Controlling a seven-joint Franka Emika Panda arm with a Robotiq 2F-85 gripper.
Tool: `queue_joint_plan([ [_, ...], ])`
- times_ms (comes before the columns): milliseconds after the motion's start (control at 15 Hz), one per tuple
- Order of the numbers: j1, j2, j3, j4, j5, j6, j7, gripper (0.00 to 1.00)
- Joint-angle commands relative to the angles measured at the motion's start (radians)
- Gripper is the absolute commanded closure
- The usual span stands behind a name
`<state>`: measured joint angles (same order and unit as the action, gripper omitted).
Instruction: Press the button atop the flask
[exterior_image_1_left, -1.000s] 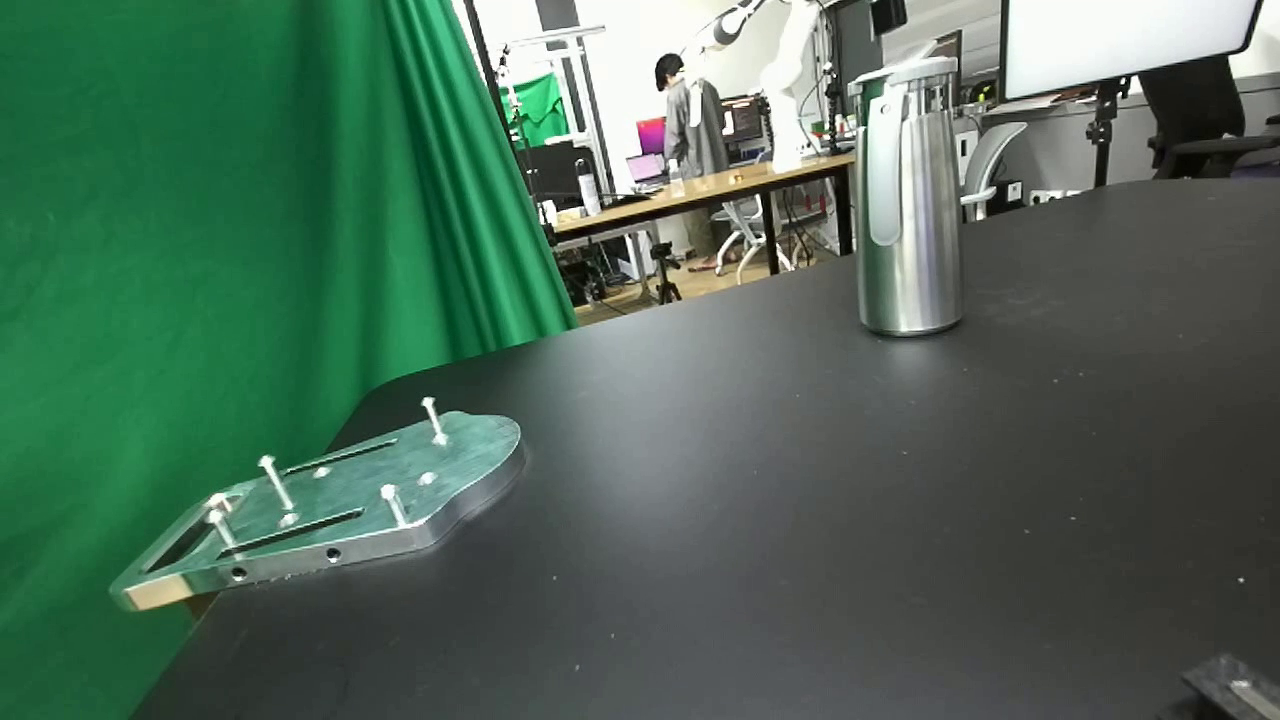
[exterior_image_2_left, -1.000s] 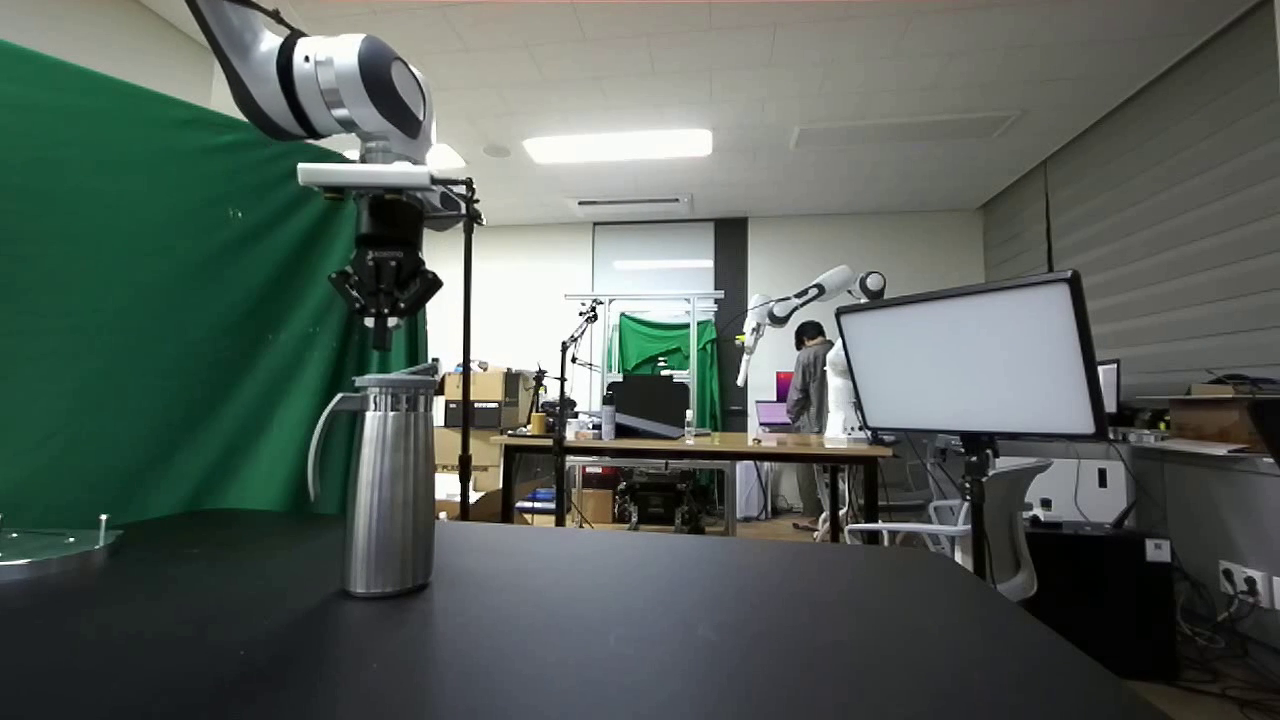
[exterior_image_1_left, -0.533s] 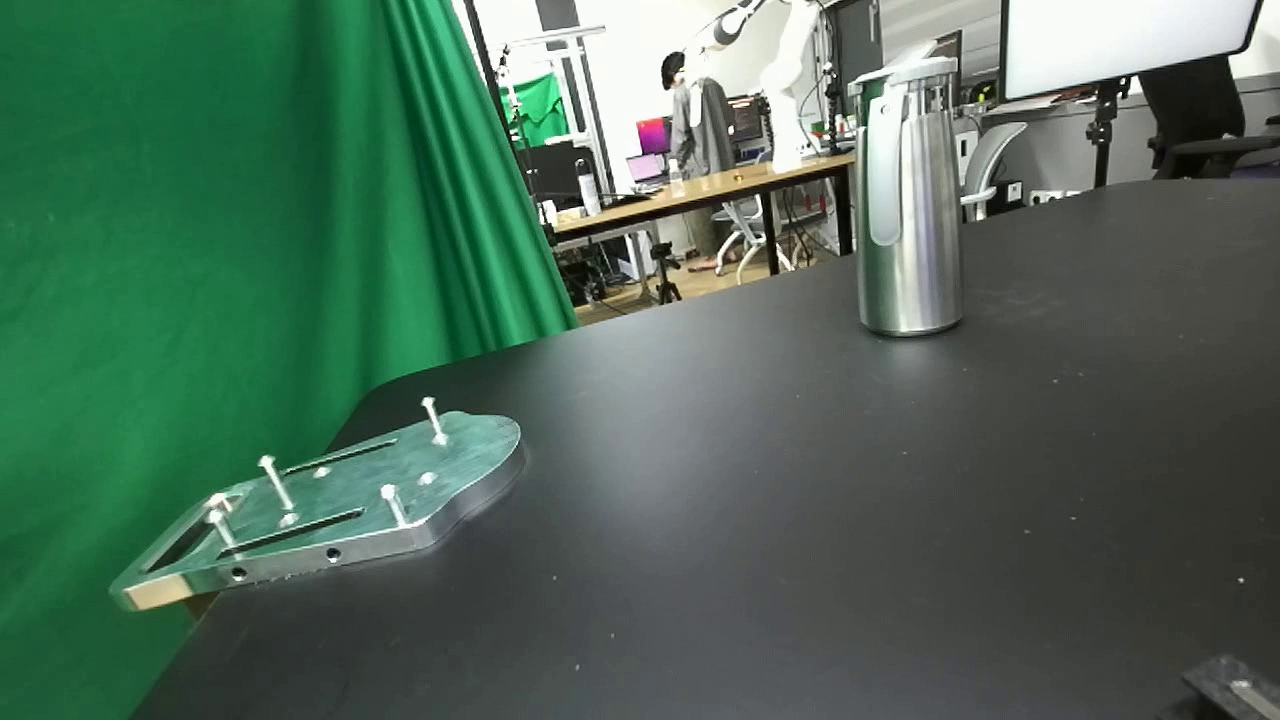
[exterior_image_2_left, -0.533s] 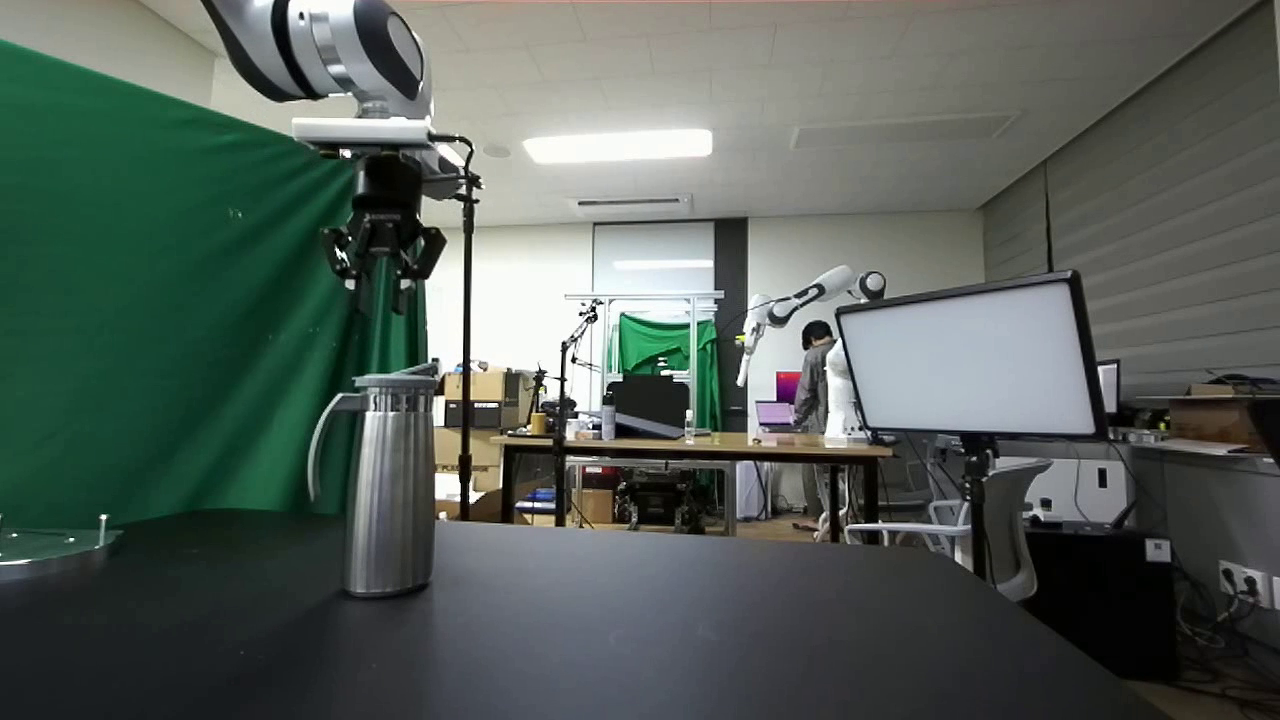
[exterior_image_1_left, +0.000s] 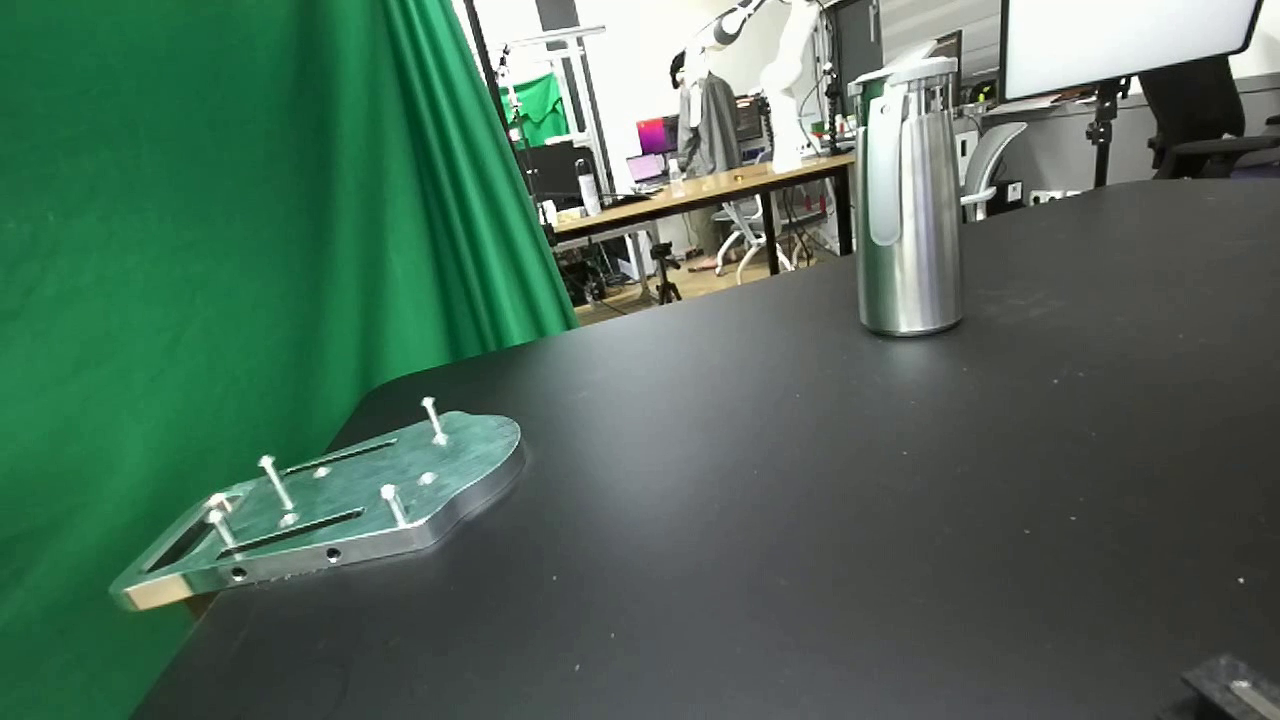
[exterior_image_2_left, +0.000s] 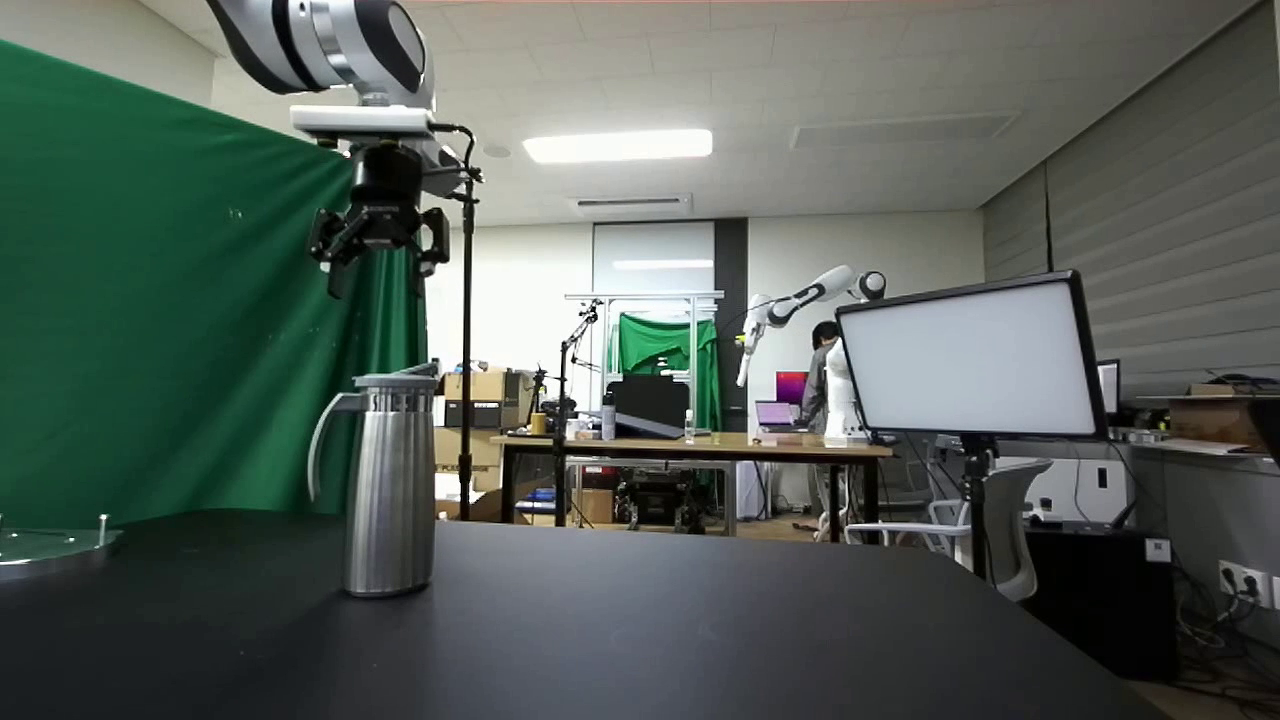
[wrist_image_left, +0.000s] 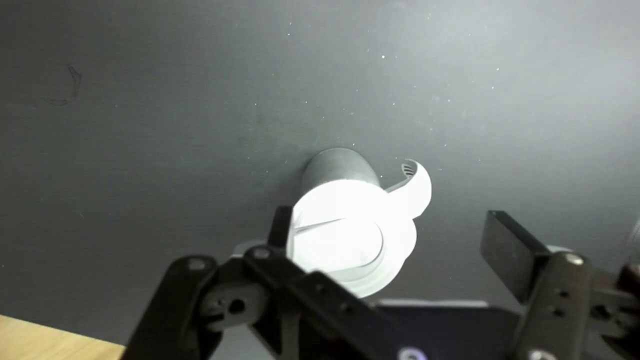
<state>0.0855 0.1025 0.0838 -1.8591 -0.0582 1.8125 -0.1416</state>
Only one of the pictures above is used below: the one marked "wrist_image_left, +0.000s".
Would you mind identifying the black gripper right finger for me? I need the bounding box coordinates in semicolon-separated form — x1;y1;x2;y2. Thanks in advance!
477;209;640;360

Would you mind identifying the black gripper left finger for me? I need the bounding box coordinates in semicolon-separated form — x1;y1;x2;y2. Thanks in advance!
121;205;429;360

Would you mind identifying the stainless steel flask with handle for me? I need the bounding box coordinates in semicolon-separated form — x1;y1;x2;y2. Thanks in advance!
284;147;434;300

